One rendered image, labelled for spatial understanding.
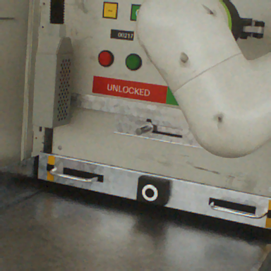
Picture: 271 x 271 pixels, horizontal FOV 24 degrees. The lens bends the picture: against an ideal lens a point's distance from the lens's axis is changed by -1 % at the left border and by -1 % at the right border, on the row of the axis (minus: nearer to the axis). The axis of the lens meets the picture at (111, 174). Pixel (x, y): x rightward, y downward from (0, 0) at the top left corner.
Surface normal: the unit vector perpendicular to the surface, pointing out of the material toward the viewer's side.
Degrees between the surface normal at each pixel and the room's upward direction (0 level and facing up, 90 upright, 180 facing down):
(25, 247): 0
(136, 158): 90
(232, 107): 71
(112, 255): 0
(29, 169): 90
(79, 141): 90
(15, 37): 90
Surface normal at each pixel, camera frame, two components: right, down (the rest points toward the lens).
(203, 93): -0.47, 0.17
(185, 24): 0.00, 0.09
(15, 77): 0.77, 0.23
